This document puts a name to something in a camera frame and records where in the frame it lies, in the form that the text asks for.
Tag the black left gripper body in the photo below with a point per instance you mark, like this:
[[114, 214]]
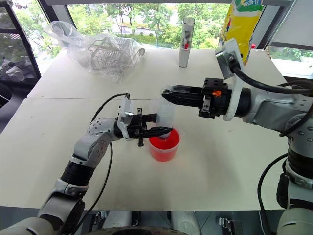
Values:
[[135, 127]]

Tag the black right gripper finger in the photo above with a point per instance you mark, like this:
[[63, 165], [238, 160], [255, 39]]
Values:
[[183, 88], [185, 99]]

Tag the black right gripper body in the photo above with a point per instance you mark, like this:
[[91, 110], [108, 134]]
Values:
[[215, 100]]

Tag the clear plastic cup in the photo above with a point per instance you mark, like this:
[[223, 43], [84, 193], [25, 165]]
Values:
[[154, 111], [166, 113]]

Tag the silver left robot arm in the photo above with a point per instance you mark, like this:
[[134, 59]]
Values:
[[83, 145]]

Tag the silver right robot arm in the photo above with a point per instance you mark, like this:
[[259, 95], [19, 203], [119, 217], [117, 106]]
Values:
[[271, 107]]

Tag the empty clear plastic cup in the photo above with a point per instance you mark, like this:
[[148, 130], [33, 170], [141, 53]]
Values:
[[154, 111]]

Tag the plastic cup with red liquid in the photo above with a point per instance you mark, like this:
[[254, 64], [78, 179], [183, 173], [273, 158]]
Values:
[[162, 154]]

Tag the silver cylindrical container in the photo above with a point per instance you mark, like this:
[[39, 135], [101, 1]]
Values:
[[184, 52]]

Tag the small red object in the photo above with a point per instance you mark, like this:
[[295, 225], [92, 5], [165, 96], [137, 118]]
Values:
[[253, 46]]

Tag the yellow plastic bag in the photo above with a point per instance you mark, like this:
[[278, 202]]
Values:
[[238, 29]]

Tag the white rounded shape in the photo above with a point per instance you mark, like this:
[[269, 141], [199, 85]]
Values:
[[183, 222]]

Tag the crumpled clear plastic bag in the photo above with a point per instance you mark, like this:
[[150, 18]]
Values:
[[71, 46]]

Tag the black framed glass panel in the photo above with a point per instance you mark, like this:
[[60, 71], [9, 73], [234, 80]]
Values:
[[29, 49]]

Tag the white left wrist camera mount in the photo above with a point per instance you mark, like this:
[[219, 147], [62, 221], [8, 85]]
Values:
[[126, 110]]

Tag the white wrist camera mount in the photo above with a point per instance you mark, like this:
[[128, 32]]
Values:
[[232, 52], [126, 110]]

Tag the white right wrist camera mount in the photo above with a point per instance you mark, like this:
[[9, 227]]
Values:
[[232, 52]]

